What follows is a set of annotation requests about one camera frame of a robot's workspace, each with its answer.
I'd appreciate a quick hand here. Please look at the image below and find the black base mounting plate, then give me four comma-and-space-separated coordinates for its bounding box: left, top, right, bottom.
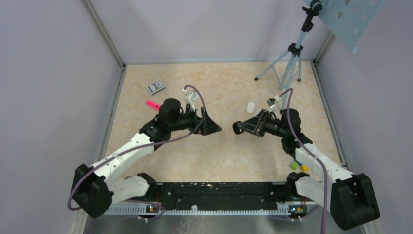
126, 181, 318, 211

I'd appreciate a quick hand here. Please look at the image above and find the grey camera tripod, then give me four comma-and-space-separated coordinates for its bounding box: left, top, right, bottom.
254, 0, 323, 115

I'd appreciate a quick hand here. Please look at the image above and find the white cable duct rail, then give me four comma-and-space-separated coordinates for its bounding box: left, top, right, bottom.
104, 204, 291, 216

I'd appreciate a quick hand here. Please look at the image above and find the perforated grey metal plate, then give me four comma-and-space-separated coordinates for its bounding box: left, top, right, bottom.
304, 0, 384, 54

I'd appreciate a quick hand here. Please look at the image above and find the small black case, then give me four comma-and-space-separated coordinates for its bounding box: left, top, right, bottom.
232, 121, 244, 135

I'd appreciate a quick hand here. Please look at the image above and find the pink rectangular block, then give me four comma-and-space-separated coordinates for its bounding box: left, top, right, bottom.
145, 100, 160, 111

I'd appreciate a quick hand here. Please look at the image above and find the white earbud charging case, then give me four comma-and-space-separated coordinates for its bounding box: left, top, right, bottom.
246, 102, 256, 115

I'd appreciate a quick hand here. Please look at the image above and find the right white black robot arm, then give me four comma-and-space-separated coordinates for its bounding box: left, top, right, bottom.
232, 108, 381, 231

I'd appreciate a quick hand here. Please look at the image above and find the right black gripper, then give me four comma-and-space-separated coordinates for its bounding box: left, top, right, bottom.
239, 109, 288, 138

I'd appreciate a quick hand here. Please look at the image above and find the grey playing card box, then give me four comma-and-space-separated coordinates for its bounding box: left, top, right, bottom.
146, 79, 166, 95

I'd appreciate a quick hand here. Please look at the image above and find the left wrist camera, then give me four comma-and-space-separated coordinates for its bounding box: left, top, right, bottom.
183, 89, 200, 111

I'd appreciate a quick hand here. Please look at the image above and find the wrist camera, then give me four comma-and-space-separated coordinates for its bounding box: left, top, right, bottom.
267, 95, 281, 113
183, 89, 200, 111

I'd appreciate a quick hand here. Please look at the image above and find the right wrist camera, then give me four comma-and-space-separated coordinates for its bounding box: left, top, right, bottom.
267, 95, 281, 113

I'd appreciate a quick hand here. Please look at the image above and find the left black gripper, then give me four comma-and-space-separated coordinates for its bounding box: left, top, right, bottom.
169, 105, 221, 135

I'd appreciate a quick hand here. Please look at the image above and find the green cube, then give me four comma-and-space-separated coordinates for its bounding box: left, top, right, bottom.
290, 161, 300, 170

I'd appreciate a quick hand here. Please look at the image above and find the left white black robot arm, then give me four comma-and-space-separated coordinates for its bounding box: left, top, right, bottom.
67, 98, 222, 218

